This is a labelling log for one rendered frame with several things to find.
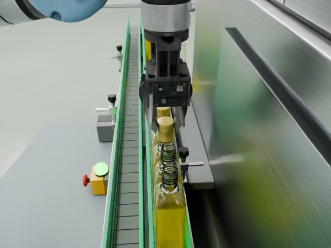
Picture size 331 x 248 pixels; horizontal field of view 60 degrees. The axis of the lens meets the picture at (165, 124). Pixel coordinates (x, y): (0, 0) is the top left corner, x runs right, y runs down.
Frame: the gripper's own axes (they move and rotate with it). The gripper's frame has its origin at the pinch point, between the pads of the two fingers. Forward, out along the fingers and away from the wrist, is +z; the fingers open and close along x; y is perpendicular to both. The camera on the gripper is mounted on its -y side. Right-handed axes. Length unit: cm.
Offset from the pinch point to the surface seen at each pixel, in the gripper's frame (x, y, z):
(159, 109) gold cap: -0.9, -4.3, -0.6
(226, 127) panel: 11.9, 2.9, -0.5
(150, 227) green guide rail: -3.9, 10.7, 18.9
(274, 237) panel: 12.0, 27.0, -1.0
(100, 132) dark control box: -23, -44, 35
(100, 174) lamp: -19.2, -18.1, 31.8
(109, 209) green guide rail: -13.1, 5.7, 18.9
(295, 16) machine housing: 15.2, 11.8, -24.1
